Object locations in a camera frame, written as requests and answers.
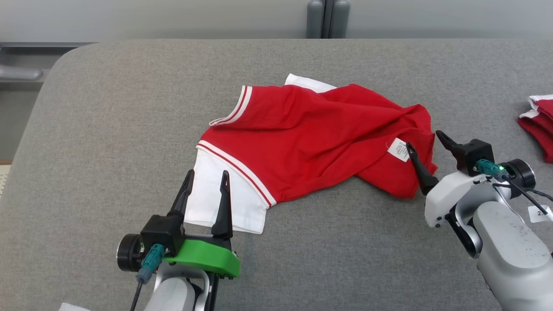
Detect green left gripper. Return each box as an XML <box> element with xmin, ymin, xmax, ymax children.
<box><xmin>163</xmin><ymin>169</ymin><xmax>241</xmax><ymax>279</ymax></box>

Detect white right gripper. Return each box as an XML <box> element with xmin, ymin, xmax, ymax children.
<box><xmin>406</xmin><ymin>130</ymin><xmax>489</xmax><ymax>228</ymax></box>

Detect red shorts white waistband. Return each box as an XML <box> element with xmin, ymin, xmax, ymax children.
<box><xmin>518</xmin><ymin>94</ymin><xmax>553</xmax><ymax>164</ymax></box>

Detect red jersey shirt white trim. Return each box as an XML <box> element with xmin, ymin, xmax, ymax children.
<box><xmin>184</xmin><ymin>73</ymin><xmax>438</xmax><ymax>235</ymax></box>

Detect white paper label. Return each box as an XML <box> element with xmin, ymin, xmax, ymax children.
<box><xmin>528</xmin><ymin>205</ymin><xmax>553</xmax><ymax>224</ymax></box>

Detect white perforated basket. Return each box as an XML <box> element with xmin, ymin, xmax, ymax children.
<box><xmin>0</xmin><ymin>160</ymin><xmax>13</xmax><ymax>197</ymax></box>

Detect grey rounded bar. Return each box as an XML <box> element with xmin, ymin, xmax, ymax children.
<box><xmin>0</xmin><ymin>65</ymin><xmax>44</xmax><ymax>81</ymax></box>

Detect black right cable teal plug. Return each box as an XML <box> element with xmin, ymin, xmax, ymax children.
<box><xmin>474</xmin><ymin>159</ymin><xmax>553</xmax><ymax>202</ymax></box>

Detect black cable teal plug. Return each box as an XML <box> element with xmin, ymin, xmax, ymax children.
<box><xmin>474</xmin><ymin>159</ymin><xmax>553</xmax><ymax>202</ymax></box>
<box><xmin>130</xmin><ymin>244</ymin><xmax>167</xmax><ymax>311</ymax></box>

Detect black left cable teal plug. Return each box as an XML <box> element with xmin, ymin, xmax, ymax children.
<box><xmin>130</xmin><ymin>244</ymin><xmax>167</xmax><ymax>311</ymax></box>

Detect grey wall partition post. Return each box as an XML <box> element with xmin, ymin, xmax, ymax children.
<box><xmin>306</xmin><ymin>0</ymin><xmax>351</xmax><ymax>40</ymax></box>

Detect dark grey wall rail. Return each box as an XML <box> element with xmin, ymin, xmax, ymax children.
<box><xmin>0</xmin><ymin>41</ymin><xmax>95</xmax><ymax>49</ymax></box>

